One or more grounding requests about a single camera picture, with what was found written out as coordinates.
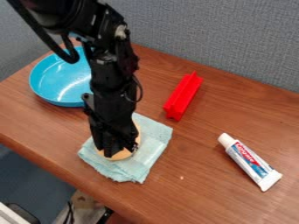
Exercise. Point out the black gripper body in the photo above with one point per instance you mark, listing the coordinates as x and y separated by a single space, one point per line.
111 103

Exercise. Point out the red plastic block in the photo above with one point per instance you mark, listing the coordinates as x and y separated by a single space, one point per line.
181 95

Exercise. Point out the items under table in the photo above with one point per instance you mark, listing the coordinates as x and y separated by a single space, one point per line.
13 214

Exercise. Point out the blue plastic plate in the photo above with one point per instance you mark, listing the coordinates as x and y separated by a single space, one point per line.
60 82

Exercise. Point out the white toothpaste tube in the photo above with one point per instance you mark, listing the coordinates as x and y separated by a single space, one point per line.
251 163

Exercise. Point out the light blue folded cloth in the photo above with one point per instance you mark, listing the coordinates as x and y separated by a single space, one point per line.
132 169

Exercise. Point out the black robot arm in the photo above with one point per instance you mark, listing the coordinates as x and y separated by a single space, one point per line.
95 24

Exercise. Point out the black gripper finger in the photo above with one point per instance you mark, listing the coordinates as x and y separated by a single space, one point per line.
96 132
113 145

